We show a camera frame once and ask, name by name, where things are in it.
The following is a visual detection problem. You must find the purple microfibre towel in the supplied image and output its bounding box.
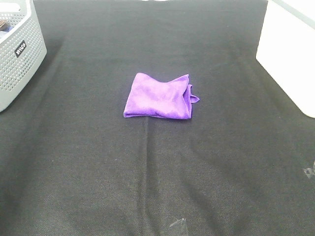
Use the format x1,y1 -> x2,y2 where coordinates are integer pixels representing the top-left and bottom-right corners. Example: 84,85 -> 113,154
123,73 -> 200,119

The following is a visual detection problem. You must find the black table cloth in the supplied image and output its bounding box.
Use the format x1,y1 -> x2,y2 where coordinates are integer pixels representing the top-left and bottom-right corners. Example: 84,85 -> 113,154
0,0 -> 315,236

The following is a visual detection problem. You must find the white storage box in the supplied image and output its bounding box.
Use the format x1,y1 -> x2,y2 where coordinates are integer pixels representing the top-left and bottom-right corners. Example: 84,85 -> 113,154
256,0 -> 315,118

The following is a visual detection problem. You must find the grey perforated laundry basket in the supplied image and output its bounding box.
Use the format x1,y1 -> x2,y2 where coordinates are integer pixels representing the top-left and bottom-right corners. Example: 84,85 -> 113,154
0,0 -> 47,111

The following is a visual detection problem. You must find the clear tape piece right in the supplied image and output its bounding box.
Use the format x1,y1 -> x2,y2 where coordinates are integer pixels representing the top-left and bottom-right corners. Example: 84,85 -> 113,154
303,162 -> 315,179

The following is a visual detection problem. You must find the grey towel in basket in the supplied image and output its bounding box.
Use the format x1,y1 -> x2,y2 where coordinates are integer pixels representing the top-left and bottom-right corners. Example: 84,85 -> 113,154
0,27 -> 13,38

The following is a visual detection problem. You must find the brown towel in basket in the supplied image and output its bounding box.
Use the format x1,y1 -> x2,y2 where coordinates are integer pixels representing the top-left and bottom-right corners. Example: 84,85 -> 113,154
0,20 -> 8,31

